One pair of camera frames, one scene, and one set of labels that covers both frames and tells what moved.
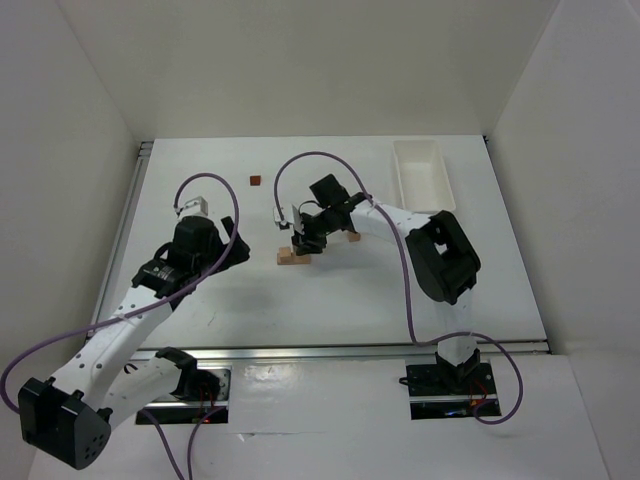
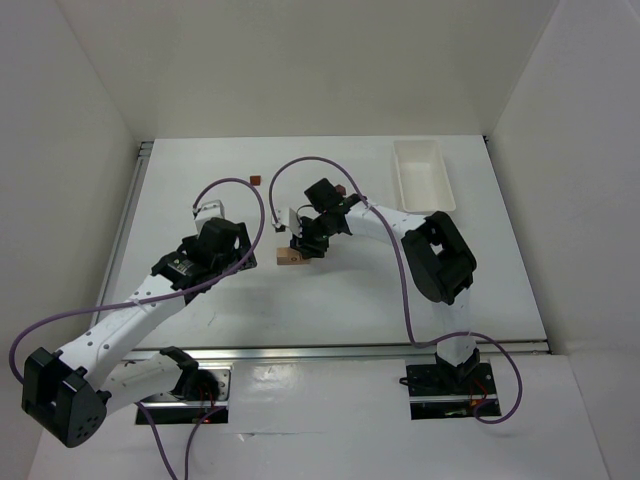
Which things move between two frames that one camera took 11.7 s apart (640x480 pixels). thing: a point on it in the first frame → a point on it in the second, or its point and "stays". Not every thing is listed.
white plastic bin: [424, 180] stays
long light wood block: [294, 259] stays
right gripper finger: [299, 243] stays
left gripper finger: [240, 252] → [249, 263]
